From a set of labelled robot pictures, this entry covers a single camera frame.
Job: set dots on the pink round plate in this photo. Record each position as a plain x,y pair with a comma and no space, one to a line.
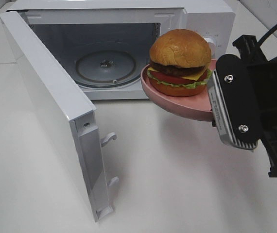
195,107

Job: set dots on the white microwave oven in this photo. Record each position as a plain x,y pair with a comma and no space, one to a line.
65,27

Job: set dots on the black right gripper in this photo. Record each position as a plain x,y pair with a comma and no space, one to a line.
263,77

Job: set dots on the burger with lettuce and cheese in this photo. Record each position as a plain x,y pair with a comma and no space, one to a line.
179,63

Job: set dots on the white microwave door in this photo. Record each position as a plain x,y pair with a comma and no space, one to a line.
65,113

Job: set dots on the glass microwave turntable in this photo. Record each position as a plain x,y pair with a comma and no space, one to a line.
109,64

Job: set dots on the upper white microwave knob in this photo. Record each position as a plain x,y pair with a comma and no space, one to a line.
212,43

